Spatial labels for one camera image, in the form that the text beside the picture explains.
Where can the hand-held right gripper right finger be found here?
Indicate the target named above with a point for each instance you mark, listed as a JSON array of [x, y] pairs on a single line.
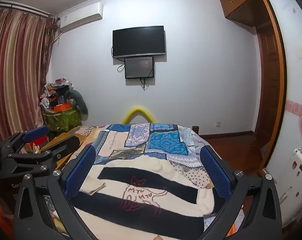
[[216, 175]]

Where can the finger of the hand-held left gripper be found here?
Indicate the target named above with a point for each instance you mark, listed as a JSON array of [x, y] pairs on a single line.
[[36, 131], [63, 146]]

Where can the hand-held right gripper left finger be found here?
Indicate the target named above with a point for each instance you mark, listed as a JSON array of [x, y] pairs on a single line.
[[81, 172]]

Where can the black and white striped sweater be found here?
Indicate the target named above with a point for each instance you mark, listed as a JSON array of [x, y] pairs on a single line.
[[141, 163]]

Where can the person's left forearm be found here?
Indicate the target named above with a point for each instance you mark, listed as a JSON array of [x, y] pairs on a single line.
[[1, 220]]

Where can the red box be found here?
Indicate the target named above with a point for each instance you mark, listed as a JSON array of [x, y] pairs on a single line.
[[41, 142]]

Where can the green patterned storage box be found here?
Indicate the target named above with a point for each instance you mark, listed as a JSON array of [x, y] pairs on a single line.
[[62, 120]]

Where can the peach floral blanket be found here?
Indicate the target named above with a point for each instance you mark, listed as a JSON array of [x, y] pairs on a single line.
[[89, 133]]

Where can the orange box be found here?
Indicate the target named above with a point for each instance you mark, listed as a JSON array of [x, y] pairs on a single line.
[[63, 107]]

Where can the pile of clutter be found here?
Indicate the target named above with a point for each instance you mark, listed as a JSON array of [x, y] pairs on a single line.
[[53, 92]]

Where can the grey checked bed sheet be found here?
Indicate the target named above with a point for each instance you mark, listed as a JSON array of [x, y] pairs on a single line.
[[191, 136]]

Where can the blue patchwork blanket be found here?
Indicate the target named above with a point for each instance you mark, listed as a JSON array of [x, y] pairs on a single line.
[[166, 140]]

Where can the striped satin curtain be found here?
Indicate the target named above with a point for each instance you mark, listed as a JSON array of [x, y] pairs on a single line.
[[18, 67]]

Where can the yellow foam tube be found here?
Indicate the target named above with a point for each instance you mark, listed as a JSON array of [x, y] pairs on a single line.
[[137, 109]]

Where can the brown wooden door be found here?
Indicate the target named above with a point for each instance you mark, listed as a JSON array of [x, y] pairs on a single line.
[[268, 80]]

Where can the small black monitor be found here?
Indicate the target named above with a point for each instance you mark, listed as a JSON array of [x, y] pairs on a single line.
[[139, 67]]

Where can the white air conditioner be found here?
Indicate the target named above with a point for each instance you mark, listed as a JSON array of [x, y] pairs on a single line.
[[82, 16]]

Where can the wooden overhead cabinet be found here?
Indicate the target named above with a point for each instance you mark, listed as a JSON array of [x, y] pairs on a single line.
[[241, 2]]

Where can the dark wooden bed post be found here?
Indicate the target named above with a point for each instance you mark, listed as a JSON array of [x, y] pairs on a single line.
[[195, 129]]

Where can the white wall socket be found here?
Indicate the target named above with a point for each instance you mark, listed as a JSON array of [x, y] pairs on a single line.
[[218, 123]]

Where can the white curtain rail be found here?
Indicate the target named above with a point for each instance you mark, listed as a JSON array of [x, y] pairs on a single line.
[[23, 8]]

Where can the black wall television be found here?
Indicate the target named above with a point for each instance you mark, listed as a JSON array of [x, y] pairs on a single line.
[[138, 41]]

